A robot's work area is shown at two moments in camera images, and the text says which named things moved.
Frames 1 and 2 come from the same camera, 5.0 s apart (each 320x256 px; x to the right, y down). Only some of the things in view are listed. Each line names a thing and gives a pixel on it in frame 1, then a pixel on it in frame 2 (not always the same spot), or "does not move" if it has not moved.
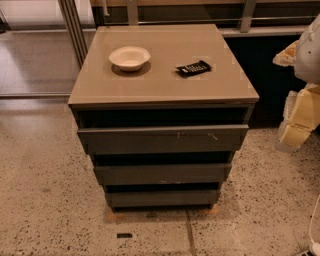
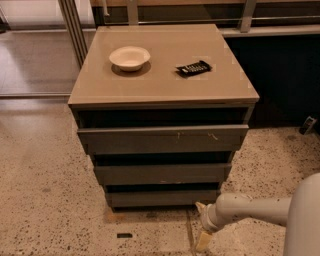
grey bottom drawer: x=164 y=199 does not move
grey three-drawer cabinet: x=162 y=109 does not move
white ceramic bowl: x=130 y=58 does not move
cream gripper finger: x=287 y=56 -> x=200 y=207
